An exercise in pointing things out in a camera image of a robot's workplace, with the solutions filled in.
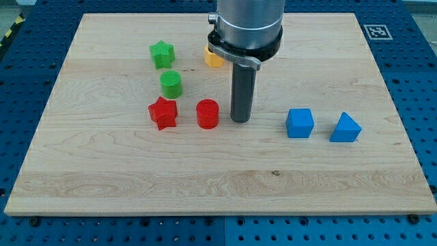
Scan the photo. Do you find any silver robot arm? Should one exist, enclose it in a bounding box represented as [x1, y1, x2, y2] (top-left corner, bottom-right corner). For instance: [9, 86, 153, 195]
[208, 0, 285, 70]

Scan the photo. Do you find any red cylinder block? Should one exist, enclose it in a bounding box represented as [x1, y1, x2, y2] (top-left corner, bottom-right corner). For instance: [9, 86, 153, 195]
[196, 99, 219, 129]

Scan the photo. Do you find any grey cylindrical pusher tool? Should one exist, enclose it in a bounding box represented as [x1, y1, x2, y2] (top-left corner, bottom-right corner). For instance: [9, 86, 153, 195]
[230, 63, 256, 123]

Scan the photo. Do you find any red star block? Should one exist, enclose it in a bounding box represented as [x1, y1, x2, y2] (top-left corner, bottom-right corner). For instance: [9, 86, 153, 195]
[148, 97, 178, 131]

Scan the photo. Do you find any yellow block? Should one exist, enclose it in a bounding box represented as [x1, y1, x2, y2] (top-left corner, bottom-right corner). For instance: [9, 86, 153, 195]
[204, 45, 225, 68]

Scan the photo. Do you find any green cylinder block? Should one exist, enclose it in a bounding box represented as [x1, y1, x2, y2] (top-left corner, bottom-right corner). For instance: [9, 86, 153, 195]
[160, 70, 183, 99]

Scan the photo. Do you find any wooden board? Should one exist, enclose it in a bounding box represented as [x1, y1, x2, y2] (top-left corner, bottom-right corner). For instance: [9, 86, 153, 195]
[5, 13, 436, 217]

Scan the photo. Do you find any blue cube block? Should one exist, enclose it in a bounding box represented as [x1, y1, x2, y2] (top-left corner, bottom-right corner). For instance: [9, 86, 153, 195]
[285, 109, 314, 138]

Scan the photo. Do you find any green star block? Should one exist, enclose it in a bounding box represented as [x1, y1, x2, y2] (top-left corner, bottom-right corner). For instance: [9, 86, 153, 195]
[149, 40, 175, 69]

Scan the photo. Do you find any blue triangle block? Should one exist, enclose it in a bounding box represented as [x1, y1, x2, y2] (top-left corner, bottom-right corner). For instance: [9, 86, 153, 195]
[329, 111, 362, 142]

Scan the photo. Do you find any white fiducial marker tag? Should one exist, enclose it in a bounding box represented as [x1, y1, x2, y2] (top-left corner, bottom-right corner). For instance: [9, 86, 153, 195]
[363, 24, 393, 40]

